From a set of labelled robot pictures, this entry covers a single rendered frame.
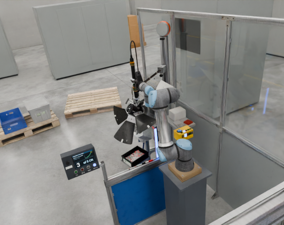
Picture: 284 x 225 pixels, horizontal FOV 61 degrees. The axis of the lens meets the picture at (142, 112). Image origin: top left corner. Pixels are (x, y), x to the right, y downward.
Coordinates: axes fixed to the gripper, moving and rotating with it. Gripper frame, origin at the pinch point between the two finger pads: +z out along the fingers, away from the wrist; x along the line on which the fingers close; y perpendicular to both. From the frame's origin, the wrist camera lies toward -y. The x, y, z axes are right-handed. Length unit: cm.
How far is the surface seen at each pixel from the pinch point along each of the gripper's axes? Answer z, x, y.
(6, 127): 251, -156, 132
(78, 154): -43, -70, 32
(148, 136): -15, 3, 60
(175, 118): 7, 50, 66
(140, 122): -17.4, -4.5, 39.3
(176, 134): -40, 21, 51
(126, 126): 1, -13, 50
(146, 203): -41, -18, 121
